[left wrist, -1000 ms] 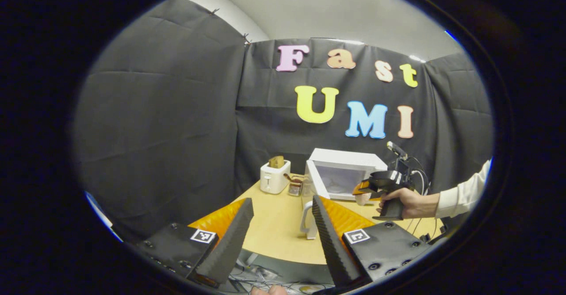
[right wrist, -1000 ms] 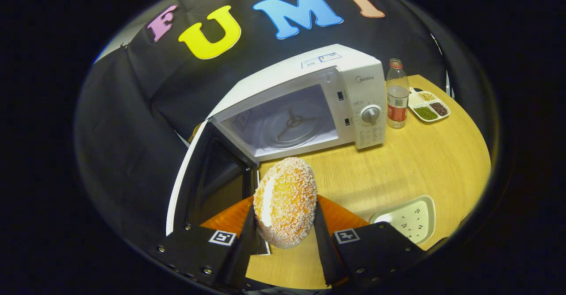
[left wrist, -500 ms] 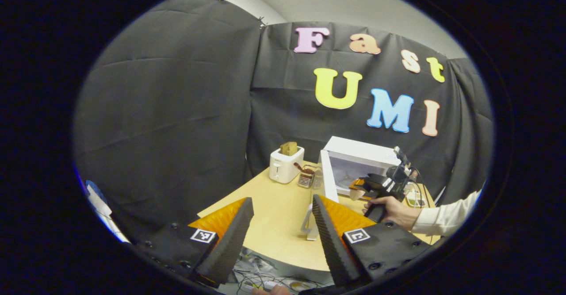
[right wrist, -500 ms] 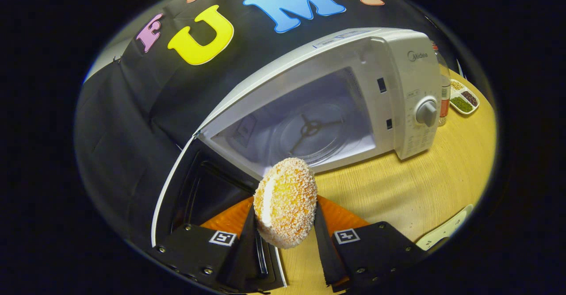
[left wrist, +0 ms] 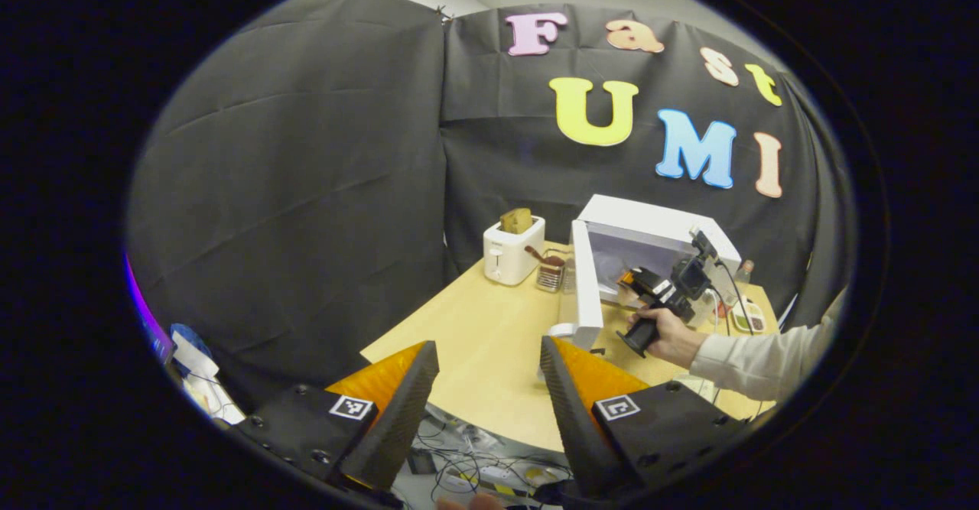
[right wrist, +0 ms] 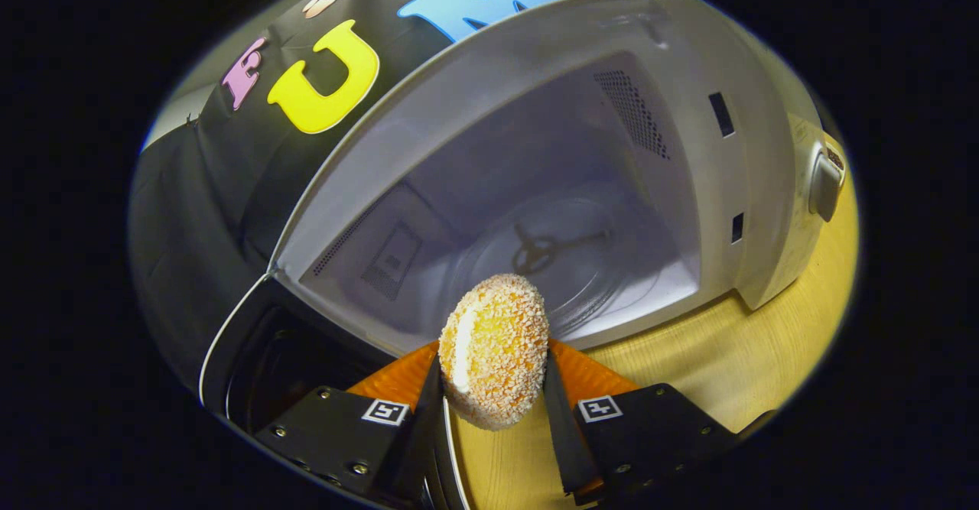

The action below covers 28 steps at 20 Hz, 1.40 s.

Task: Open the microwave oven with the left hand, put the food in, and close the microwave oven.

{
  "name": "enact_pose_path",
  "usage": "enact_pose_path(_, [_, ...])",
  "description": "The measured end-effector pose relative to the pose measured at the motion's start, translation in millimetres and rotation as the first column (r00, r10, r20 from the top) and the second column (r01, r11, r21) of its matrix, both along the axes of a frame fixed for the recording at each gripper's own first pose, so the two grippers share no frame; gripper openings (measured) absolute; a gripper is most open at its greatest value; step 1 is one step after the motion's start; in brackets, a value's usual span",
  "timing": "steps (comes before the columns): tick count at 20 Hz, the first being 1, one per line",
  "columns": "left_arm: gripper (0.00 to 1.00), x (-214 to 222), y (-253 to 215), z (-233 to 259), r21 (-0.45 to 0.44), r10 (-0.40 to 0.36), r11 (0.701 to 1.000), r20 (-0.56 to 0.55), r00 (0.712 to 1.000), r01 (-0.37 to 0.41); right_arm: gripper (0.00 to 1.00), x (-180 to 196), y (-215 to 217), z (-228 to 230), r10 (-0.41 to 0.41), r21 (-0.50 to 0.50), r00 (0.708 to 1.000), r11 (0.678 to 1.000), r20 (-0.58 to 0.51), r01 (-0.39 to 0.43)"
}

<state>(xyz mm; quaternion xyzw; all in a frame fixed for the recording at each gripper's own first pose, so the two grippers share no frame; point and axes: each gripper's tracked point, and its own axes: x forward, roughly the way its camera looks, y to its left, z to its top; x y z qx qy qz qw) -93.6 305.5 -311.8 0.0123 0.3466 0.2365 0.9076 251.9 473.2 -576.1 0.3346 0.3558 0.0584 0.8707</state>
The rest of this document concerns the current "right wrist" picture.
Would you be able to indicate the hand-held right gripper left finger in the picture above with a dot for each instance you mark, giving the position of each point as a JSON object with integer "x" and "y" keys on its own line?
{"x": 419, "y": 426}

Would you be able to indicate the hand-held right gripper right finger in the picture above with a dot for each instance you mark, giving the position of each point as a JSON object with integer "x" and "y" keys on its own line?
{"x": 562, "y": 441}

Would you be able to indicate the crumb-coated round bread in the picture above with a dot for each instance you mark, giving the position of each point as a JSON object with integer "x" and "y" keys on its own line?
{"x": 497, "y": 349}

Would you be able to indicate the white microwave oven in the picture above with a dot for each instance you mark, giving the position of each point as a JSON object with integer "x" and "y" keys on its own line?
{"x": 749, "y": 151}

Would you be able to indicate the glass turntable plate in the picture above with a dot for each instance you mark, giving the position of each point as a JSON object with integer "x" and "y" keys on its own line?
{"x": 612, "y": 265}

